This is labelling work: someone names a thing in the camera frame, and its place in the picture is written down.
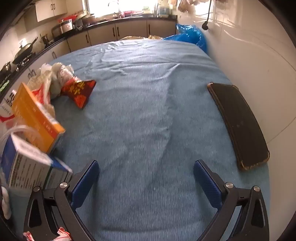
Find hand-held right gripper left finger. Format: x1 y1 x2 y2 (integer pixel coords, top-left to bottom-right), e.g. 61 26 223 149
23 160 100 241

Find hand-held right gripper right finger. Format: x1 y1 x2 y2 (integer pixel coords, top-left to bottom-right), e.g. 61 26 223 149
193 159 270 241

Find blue white box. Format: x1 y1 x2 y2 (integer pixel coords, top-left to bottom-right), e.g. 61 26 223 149
1 134 73 190

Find orange box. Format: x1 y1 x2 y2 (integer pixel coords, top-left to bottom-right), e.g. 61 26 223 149
11 83 66 154

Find red snack packet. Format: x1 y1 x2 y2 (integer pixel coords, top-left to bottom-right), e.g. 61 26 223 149
60 79 97 109

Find white plastic bag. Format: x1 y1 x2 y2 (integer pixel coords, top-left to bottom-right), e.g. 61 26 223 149
35 62 75 100

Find black phone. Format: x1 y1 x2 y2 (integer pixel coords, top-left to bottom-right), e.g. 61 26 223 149
207 82 270 171

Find blue table cloth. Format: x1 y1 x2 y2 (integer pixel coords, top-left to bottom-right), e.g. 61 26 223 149
7 38 271 241

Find white red carton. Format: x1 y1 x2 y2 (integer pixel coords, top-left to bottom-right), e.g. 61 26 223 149
0 89 18 130

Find black wok with lid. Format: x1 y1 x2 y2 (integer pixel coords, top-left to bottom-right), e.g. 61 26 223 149
12 37 38 65

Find blue plastic bag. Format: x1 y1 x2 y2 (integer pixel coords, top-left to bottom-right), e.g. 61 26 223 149
163 23 208 55

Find black kitchen counter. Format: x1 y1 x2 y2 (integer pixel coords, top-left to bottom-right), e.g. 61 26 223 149
0 14 178 98

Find yellow plastic bag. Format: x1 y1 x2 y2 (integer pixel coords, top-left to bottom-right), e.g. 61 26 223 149
120 35 163 41

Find silver rice cooker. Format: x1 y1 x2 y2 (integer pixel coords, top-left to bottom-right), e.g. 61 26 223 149
58 19 74 34

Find row of grey cabinet doors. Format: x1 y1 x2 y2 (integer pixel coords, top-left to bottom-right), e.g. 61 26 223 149
14 17 178 79

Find dark cooking pots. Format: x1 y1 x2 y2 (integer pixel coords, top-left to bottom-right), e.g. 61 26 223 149
79 14 97 26

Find hanging plastic bag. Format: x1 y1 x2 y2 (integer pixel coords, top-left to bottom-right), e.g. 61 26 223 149
177 0 208 14

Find chrome faucet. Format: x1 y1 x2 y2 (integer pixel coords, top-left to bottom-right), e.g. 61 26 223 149
107 1 122 15

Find kitchen window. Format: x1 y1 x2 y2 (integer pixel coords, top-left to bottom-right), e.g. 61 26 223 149
85 0 162 13

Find black cable with plug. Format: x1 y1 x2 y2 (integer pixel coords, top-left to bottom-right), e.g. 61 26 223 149
202 0 213 30

